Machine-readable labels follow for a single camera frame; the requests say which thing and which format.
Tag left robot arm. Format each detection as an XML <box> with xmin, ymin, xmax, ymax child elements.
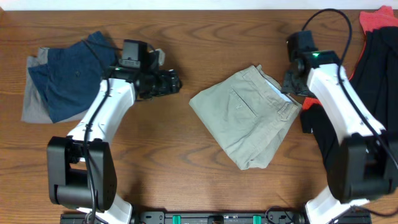
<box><xmin>47</xmin><ymin>66</ymin><xmax>182</xmax><ymax>223</ymax></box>

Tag folded grey shorts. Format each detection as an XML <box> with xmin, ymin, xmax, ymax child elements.
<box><xmin>21</xmin><ymin>45</ymin><xmax>92</xmax><ymax>123</ymax></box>

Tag khaki shorts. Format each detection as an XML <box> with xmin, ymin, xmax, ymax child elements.
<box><xmin>189</xmin><ymin>65</ymin><xmax>302</xmax><ymax>170</ymax></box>

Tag folded navy blue shorts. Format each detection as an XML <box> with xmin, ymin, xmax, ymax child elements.
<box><xmin>21</xmin><ymin>31</ymin><xmax>116</xmax><ymax>123</ymax></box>

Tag red garment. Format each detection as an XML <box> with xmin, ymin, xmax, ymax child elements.
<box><xmin>302</xmin><ymin>6</ymin><xmax>397</xmax><ymax>110</ymax></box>

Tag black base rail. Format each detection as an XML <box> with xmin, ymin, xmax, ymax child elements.
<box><xmin>60</xmin><ymin>209</ymin><xmax>372</xmax><ymax>224</ymax></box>

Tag black garment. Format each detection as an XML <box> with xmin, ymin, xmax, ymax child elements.
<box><xmin>300</xmin><ymin>27</ymin><xmax>397</xmax><ymax>170</ymax></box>

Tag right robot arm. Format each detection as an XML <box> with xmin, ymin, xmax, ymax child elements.
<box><xmin>282</xmin><ymin>49</ymin><xmax>397</xmax><ymax>223</ymax></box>

